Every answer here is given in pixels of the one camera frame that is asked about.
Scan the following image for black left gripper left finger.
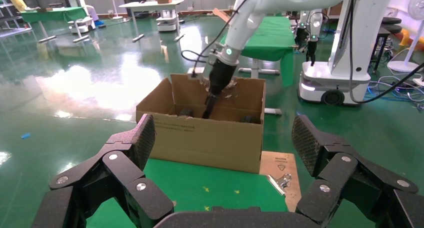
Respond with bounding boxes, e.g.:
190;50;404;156
31;113;175;228

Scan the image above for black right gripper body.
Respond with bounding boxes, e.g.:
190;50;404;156
206;58;239;99

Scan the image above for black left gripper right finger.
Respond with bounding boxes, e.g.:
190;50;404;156
291;114;424;228

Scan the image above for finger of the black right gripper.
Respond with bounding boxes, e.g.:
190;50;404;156
202;94;218;119

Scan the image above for white arm with black gripper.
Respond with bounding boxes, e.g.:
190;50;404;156
306;9;324;67
297;10;309;50

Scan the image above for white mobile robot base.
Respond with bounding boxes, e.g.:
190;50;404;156
155;9;180;33
67;16;98;34

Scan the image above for large open cardboard carton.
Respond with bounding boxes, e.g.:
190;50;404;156
135;73;267;175

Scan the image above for brown wooden strip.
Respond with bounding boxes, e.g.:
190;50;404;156
212;7;231;24

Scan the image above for green cloth covered table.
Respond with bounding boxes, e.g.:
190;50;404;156
20;6;89;44
220;16;296;116

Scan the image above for silver binder clip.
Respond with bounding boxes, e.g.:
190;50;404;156
266;173;293;197

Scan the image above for white wheeled robot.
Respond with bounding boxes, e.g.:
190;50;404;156
296;0;392;107

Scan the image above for white work table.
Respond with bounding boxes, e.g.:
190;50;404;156
118;0;186;44

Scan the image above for white standing fan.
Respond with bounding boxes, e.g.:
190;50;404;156
386;0;424;74
105;0;124;21

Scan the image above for black round stool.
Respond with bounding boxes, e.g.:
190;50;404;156
380;16;403;35

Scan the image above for thick black sleeved cable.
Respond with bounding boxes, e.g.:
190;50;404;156
180;0;260;76

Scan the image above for blue and white floor cables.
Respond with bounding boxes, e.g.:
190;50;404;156
364;74;424;113

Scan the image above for long black cable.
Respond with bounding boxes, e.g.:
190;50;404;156
347;0;424;105

